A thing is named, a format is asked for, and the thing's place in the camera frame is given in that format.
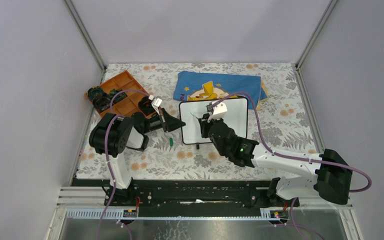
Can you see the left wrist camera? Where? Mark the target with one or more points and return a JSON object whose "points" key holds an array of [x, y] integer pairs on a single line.
{"points": [[155, 103]]}

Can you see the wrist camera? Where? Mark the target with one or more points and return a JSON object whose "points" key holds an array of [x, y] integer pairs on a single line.
{"points": [[216, 111], [155, 103]]}

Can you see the blue cartoon cloth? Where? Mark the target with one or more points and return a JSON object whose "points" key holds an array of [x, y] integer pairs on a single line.
{"points": [[195, 86]]}

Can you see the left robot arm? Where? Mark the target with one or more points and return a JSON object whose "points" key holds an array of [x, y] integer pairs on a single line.
{"points": [[113, 134]]}

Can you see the dark rolled fabric middle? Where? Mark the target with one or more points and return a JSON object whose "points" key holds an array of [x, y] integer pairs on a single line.
{"points": [[115, 97]]}

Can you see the dark rolled fabric right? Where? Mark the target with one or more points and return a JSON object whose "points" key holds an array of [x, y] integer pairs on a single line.
{"points": [[145, 106]]}

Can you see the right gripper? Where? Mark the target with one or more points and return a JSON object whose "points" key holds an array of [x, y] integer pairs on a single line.
{"points": [[204, 124]]}

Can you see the dark rolled fabric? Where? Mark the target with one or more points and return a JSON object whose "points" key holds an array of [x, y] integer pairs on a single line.
{"points": [[145, 106], [115, 97], [100, 99]]}

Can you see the dark rolled fabric left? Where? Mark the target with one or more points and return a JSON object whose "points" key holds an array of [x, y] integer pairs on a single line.
{"points": [[100, 99]]}

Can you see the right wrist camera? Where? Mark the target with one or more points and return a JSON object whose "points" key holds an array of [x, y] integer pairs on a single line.
{"points": [[216, 111]]}

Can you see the green whiteboard marker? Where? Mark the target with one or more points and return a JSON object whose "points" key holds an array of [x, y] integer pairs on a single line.
{"points": [[195, 116]]}

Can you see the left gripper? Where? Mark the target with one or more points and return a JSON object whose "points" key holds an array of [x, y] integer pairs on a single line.
{"points": [[171, 122]]}

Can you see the small whiteboard black frame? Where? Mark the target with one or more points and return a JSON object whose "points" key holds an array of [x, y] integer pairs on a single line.
{"points": [[236, 118]]}

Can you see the orange compartment tray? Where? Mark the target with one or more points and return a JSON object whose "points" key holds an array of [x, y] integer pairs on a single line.
{"points": [[134, 90]]}

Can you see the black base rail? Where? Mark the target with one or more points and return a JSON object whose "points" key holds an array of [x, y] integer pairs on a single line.
{"points": [[197, 198]]}

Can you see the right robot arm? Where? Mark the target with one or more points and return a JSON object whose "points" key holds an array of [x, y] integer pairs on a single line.
{"points": [[326, 174]]}

